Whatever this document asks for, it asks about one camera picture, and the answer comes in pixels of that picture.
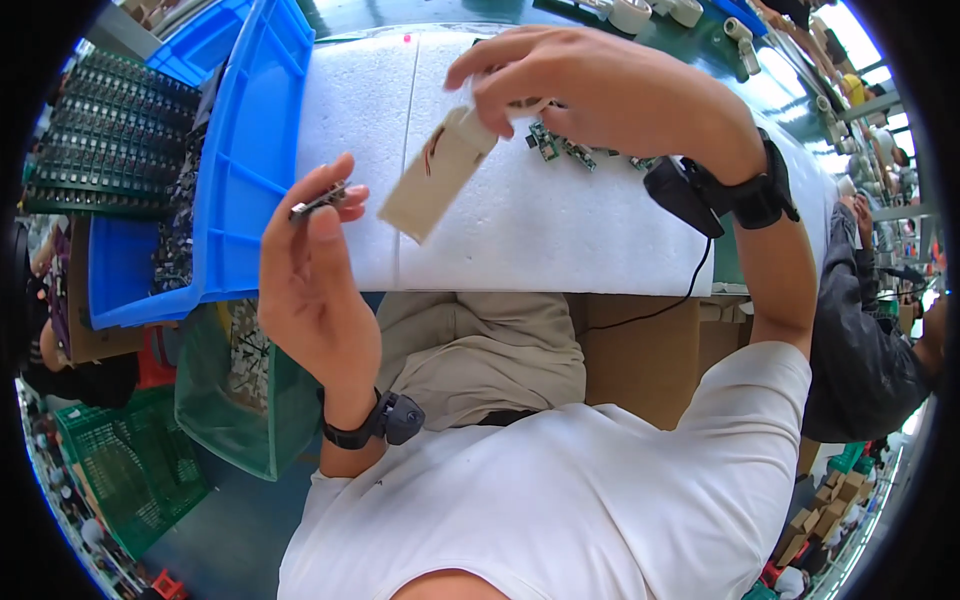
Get person's right hand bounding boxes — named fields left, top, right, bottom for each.
left=444, top=24, right=768, bottom=186

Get person's left hand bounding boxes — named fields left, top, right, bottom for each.
left=258, top=153, right=384, bottom=393

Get small circuit board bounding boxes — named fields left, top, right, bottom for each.
left=288, top=180, right=352, bottom=224

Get beige masking tape strip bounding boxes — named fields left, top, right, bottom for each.
left=377, top=103, right=502, bottom=246

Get white plastic cylinder part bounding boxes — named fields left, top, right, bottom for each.
left=723, top=16, right=763, bottom=77

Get black wrist band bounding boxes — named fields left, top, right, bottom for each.
left=321, top=386, right=427, bottom=452
left=643, top=127, right=801, bottom=241

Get pile of black components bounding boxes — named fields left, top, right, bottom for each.
left=150, top=126, right=209, bottom=298

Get large blue plastic crate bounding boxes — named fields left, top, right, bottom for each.
left=88, top=0, right=317, bottom=332

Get translucent green plastic bin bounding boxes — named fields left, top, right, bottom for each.
left=174, top=299, right=324, bottom=483

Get white foam sheet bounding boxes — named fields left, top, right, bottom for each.
left=294, top=28, right=840, bottom=298

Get person's legs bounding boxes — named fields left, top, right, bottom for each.
left=374, top=290, right=588, bottom=433

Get green mesh plastic basket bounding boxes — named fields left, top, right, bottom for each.
left=54, top=385, right=212, bottom=563

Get workbench with shelves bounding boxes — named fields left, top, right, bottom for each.
left=765, top=0, right=948, bottom=301

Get brown cardboard box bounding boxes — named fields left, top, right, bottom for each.
left=565, top=294, right=756, bottom=433

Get small blue plastic crate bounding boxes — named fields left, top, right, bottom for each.
left=145, top=0, right=256, bottom=88

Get red plastic stool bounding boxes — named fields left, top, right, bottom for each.
left=150, top=567, right=189, bottom=600

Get person's body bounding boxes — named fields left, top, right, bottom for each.
left=276, top=340, right=814, bottom=600

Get heap of cardboard boxes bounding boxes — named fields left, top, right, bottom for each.
left=772, top=468, right=876, bottom=568

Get black cable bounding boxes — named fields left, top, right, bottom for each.
left=585, top=236, right=714, bottom=332

